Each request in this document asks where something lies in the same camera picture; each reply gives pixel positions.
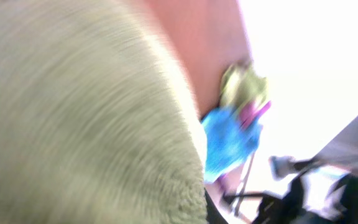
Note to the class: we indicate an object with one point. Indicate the olive green microfiber cloth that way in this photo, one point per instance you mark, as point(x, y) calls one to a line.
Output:
point(240, 85)

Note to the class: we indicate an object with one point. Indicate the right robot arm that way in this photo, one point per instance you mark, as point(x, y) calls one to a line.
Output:
point(324, 188)

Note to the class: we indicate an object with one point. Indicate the purple microfiber cloth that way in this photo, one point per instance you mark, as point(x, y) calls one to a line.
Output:
point(250, 112)

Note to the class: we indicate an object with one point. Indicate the light green microfiber cloth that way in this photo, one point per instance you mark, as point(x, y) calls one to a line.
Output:
point(97, 121)

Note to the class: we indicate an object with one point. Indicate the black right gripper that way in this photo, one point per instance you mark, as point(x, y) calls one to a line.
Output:
point(274, 210)

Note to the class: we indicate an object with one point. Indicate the blue microfiber cloth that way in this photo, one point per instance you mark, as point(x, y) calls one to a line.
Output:
point(228, 143)

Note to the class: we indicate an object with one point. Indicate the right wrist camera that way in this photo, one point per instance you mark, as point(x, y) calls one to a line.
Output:
point(281, 167)

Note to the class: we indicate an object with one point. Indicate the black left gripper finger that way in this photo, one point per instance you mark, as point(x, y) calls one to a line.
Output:
point(213, 199)

